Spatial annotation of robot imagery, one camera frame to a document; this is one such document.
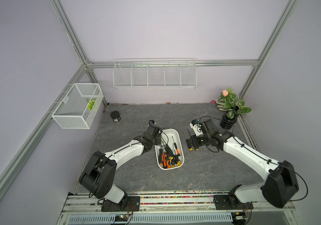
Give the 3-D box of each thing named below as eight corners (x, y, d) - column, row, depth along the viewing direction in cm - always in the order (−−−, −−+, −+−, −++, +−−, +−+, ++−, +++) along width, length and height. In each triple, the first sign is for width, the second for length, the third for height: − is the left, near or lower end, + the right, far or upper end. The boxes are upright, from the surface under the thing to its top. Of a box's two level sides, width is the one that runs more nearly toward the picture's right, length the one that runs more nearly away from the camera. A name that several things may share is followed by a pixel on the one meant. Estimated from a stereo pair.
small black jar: (111, 122, 112) (109, 117, 108) (113, 115, 117) (111, 110, 112) (119, 122, 112) (118, 117, 108) (121, 115, 117) (120, 110, 112)
